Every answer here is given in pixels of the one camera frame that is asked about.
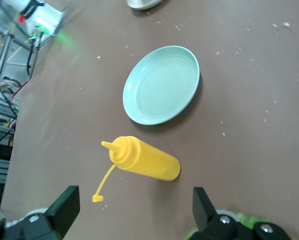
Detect beige plate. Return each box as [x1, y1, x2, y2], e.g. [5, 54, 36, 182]
[126, 0, 165, 11]

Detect yellow squeeze bottle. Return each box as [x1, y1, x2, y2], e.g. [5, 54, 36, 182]
[91, 135, 182, 203]

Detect aluminium frame rack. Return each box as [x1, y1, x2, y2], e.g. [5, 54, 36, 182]
[0, 24, 40, 141]

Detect green lettuce leaf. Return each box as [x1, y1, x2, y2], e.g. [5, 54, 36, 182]
[184, 211, 273, 240]

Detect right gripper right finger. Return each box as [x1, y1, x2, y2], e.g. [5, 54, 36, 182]
[192, 186, 218, 232]

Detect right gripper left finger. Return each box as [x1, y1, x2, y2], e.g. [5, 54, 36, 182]
[44, 185, 81, 237]

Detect mint green plate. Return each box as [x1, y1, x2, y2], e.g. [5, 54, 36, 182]
[122, 45, 200, 126]

